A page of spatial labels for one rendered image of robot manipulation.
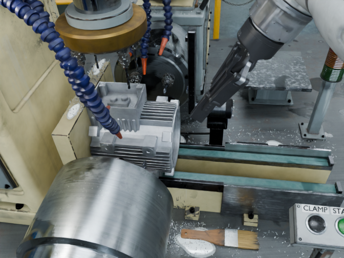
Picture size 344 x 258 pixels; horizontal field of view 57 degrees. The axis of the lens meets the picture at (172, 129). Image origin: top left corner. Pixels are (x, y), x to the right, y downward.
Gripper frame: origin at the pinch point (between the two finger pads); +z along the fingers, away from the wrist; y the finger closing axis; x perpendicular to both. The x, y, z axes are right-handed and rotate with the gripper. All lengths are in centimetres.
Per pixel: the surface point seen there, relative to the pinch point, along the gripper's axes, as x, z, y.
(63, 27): -31.7, -0.9, -0.8
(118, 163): -12.0, 7.8, 16.4
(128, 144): -9.9, 17.7, 2.2
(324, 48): 65, 5, -99
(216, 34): 48, 88, -243
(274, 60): 34, 9, -64
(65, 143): -22.5, 18.5, 8.9
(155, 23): -15.6, 9.4, -41.7
